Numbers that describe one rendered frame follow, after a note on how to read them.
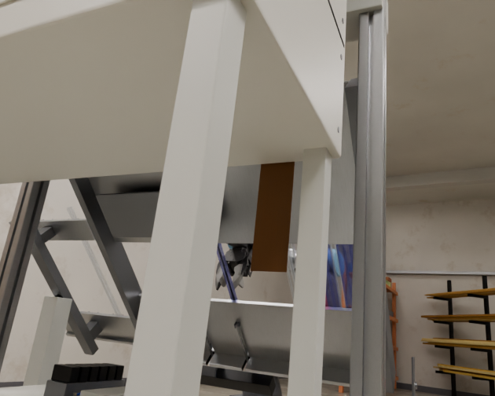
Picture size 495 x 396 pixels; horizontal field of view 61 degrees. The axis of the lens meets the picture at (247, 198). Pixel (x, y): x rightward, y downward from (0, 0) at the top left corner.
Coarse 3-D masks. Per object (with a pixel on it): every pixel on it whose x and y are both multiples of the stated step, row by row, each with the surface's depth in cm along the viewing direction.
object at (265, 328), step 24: (216, 312) 112; (240, 312) 109; (264, 312) 106; (288, 312) 103; (336, 312) 97; (216, 336) 117; (264, 336) 110; (288, 336) 107; (336, 336) 101; (288, 360) 111; (336, 360) 104
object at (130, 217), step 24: (240, 168) 88; (336, 168) 80; (96, 192) 107; (120, 192) 104; (144, 192) 96; (240, 192) 91; (336, 192) 83; (120, 216) 102; (144, 216) 99; (240, 216) 94; (336, 216) 85; (120, 240) 112; (144, 240) 109; (240, 240) 97; (336, 240) 88
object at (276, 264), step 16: (272, 176) 59; (288, 176) 58; (272, 192) 58; (288, 192) 57; (272, 208) 57; (288, 208) 56; (256, 224) 58; (272, 224) 57; (288, 224) 56; (256, 240) 57; (272, 240) 56; (288, 240) 55; (256, 256) 56; (272, 256) 55
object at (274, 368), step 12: (204, 360) 119; (216, 360) 118; (228, 360) 117; (240, 360) 116; (252, 360) 115; (264, 360) 114; (264, 372) 110; (276, 372) 109; (324, 372) 105; (336, 372) 105; (348, 372) 104; (336, 384) 103; (348, 384) 101
